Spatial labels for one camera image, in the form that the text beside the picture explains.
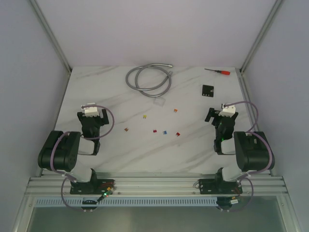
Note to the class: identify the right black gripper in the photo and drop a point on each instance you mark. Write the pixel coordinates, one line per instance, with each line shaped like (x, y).
(211, 113)

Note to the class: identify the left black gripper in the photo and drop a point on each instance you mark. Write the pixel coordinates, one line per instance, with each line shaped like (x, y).
(92, 119)

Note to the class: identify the black fuse box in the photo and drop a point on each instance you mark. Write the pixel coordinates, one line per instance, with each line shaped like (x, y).
(207, 91)

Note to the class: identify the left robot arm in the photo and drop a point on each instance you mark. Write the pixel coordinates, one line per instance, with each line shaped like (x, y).
(61, 150)

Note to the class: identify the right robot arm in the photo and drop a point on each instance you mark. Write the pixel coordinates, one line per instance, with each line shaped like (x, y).
(251, 150)

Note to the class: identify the clear plastic fuse box cover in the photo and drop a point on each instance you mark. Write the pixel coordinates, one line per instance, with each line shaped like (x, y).
(159, 101)

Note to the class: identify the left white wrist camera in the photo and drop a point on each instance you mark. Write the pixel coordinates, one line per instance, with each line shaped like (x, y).
(90, 110)

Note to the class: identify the red handled screwdriver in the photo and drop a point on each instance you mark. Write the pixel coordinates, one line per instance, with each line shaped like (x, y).
(219, 71)

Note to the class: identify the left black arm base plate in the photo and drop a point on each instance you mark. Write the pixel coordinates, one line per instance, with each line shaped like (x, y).
(103, 186)

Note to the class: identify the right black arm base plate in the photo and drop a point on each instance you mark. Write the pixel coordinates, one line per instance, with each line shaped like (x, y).
(218, 187)

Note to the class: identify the aluminium rail frame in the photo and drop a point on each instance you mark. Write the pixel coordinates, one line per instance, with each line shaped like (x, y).
(156, 184)

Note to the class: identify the perforated cable duct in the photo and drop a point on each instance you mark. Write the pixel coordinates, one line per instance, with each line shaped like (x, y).
(133, 201)

